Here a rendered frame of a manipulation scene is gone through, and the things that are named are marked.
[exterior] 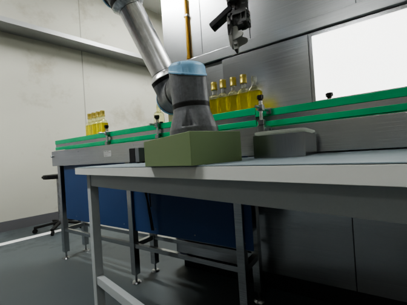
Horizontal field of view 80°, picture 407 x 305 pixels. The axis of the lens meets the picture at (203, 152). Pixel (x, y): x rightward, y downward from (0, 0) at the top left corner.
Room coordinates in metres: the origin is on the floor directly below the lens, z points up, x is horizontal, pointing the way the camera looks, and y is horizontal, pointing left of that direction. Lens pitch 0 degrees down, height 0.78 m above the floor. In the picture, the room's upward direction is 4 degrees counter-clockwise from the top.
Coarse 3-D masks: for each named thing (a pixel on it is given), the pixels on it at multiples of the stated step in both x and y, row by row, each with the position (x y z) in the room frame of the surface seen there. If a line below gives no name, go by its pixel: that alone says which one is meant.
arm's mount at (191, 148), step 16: (144, 144) 0.74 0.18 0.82; (160, 144) 0.68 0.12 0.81; (176, 144) 0.63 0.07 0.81; (192, 144) 0.60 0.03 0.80; (208, 144) 0.64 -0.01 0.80; (224, 144) 0.69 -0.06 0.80; (240, 144) 0.74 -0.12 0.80; (160, 160) 0.68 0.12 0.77; (176, 160) 0.63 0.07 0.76; (192, 160) 0.60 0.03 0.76; (208, 160) 0.64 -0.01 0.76; (224, 160) 0.68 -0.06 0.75
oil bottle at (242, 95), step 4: (244, 88) 1.20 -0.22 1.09; (240, 92) 1.20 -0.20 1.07; (244, 92) 1.19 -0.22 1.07; (240, 96) 1.20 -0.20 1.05; (244, 96) 1.19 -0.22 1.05; (240, 100) 1.20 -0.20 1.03; (244, 100) 1.19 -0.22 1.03; (240, 104) 1.21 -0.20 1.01; (244, 104) 1.20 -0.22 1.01; (248, 104) 1.19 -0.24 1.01; (240, 108) 1.21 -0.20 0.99; (244, 108) 1.20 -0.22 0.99
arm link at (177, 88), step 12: (168, 72) 0.74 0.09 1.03; (180, 72) 0.70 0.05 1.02; (192, 72) 0.70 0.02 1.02; (204, 72) 0.73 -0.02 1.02; (168, 84) 0.76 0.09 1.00; (180, 84) 0.70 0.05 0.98; (192, 84) 0.70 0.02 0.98; (204, 84) 0.72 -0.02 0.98; (168, 96) 0.78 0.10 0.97; (180, 96) 0.70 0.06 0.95; (192, 96) 0.70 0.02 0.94; (204, 96) 0.72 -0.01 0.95
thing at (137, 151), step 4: (132, 148) 1.35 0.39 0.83; (136, 148) 1.33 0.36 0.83; (140, 148) 1.33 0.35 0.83; (132, 152) 1.35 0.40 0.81; (136, 152) 1.33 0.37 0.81; (140, 152) 1.33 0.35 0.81; (132, 156) 1.35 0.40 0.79; (136, 156) 1.33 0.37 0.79; (140, 156) 1.33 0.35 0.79; (144, 156) 1.36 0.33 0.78; (132, 160) 1.35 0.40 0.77; (136, 160) 1.33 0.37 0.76; (140, 160) 1.33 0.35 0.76; (144, 160) 1.35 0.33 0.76
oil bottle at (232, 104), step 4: (232, 92) 1.23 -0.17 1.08; (236, 92) 1.23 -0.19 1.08; (228, 96) 1.24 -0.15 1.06; (232, 96) 1.23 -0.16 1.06; (236, 96) 1.22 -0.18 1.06; (228, 100) 1.24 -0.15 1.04; (232, 100) 1.23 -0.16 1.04; (236, 100) 1.22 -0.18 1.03; (228, 104) 1.24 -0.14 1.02; (232, 104) 1.23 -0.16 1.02; (236, 104) 1.22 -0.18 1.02; (228, 108) 1.25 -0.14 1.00; (232, 108) 1.23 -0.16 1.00; (236, 108) 1.22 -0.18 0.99
